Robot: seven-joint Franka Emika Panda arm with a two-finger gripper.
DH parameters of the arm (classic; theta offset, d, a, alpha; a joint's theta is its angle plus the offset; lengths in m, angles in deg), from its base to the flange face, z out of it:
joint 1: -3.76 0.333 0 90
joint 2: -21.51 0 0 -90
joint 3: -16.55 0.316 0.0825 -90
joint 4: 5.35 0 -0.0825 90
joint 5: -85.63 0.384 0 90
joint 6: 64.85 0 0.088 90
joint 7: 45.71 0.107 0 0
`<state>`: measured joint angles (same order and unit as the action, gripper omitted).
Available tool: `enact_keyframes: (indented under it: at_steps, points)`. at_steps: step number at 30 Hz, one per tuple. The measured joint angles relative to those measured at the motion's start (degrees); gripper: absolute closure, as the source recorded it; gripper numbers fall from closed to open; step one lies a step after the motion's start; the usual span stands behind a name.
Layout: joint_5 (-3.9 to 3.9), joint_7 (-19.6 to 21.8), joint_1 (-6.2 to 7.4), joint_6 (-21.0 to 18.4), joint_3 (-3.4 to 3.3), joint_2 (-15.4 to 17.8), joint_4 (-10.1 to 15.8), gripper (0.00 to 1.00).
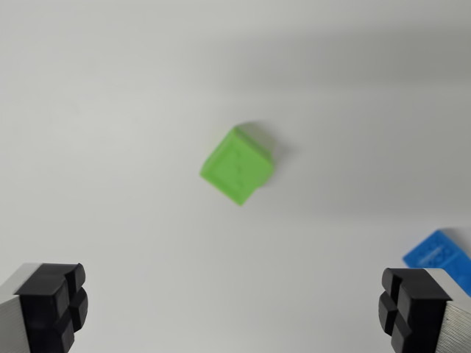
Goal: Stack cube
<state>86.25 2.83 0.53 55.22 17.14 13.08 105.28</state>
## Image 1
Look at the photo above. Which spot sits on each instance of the blue rubber infantino cube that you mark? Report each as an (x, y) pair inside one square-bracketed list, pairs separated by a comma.
[(441, 253)]

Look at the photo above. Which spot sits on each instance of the green rubber cube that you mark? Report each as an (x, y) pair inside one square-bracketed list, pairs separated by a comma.
[(237, 167)]

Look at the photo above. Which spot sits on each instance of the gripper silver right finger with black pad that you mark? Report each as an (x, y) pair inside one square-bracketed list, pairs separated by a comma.
[(423, 312)]

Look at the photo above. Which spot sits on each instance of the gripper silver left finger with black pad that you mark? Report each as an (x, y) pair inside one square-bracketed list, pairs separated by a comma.
[(44, 309)]

